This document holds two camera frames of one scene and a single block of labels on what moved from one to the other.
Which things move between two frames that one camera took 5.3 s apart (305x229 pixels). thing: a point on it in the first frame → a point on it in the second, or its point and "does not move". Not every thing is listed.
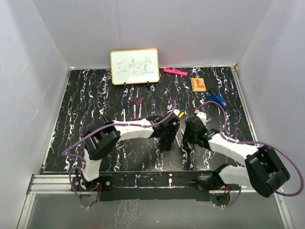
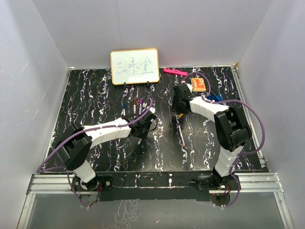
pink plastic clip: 175,71 does not move
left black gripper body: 169,134 → 143,134
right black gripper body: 190,137 → 177,107
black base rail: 146,186 does not move
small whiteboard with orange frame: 134,66 does not move
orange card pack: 198,84 does not move
